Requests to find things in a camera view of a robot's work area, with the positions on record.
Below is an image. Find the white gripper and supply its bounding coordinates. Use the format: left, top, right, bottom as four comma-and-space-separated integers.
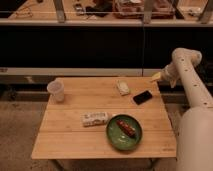
150, 63, 179, 88

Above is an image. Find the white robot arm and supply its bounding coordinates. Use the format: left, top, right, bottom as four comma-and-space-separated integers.
151, 48, 213, 171

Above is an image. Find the green plate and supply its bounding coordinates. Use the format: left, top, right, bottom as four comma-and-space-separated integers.
106, 114, 143, 151

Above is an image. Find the wooden table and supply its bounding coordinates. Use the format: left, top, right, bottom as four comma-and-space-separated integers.
32, 77, 176, 159

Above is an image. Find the background workbench shelf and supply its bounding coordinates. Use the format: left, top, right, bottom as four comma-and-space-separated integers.
0, 0, 213, 27

